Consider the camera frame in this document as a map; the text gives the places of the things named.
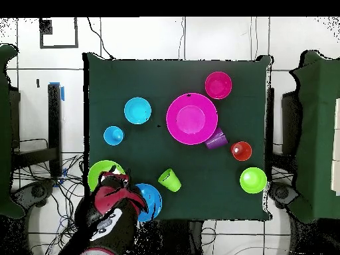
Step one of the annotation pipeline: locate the black cable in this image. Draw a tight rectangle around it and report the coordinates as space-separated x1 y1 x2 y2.
86 17 116 60

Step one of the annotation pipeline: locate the orange red cup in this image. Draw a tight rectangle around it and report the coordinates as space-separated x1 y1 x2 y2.
230 141 253 162

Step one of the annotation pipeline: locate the grey chair base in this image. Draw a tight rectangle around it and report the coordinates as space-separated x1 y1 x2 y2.
11 179 56 208
268 181 299 209

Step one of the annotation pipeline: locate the large pink bowl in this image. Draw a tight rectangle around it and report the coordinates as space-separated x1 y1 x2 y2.
165 92 219 146

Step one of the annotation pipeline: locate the green cup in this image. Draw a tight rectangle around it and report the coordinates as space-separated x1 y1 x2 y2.
157 167 183 193

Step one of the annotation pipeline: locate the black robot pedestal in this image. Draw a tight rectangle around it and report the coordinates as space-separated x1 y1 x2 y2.
135 219 205 255

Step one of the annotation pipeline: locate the thin dark cable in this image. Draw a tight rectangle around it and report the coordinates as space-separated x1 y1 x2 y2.
178 17 186 60

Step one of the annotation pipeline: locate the large blue bowl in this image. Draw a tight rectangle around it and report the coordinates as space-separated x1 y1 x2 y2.
134 183 163 222

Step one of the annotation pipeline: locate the tangle of cables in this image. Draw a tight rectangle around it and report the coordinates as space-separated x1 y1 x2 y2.
11 137 88 255

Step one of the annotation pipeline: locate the green cloth side table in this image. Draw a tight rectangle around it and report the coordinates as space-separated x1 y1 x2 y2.
288 50 340 224
0 43 26 220

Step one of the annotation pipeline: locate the large green bowl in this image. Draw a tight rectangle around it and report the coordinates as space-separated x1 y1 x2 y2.
87 159 126 193

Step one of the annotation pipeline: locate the blue cup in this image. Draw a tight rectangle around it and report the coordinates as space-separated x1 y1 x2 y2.
102 125 125 146

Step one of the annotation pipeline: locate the small green bowl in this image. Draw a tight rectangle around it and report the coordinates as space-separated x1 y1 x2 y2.
239 167 268 195

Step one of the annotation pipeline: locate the stack of white boxes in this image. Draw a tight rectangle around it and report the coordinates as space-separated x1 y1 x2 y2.
330 98 340 197

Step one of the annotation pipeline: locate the small cyan bowl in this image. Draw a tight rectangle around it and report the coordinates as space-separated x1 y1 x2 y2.
124 96 153 125

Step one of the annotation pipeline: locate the dark green tablecloth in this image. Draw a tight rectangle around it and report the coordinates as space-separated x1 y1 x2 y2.
82 52 272 222

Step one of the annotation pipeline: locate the black box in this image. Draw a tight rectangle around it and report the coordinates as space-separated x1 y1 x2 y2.
281 91 302 156
9 88 21 149

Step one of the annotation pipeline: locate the black metal stand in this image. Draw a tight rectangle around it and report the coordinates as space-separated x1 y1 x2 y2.
11 82 63 178

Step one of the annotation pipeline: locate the purple cup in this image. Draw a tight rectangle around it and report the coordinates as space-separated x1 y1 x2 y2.
203 127 229 151

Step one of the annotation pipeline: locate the small magenta bowl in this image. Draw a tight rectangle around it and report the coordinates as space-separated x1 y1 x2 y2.
205 71 233 100

